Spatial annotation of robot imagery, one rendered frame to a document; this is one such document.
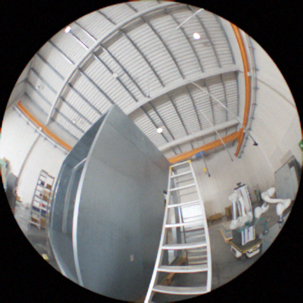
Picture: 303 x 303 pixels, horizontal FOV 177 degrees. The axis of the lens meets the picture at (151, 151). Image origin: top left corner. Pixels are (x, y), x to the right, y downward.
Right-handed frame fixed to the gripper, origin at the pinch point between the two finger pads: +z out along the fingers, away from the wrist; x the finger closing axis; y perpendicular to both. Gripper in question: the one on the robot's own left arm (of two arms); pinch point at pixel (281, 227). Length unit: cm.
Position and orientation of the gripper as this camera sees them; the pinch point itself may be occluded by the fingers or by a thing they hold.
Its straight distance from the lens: 194.4
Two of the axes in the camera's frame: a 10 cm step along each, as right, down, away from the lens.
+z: 0.4, 7.9, -6.1
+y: -8.1, 3.9, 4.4
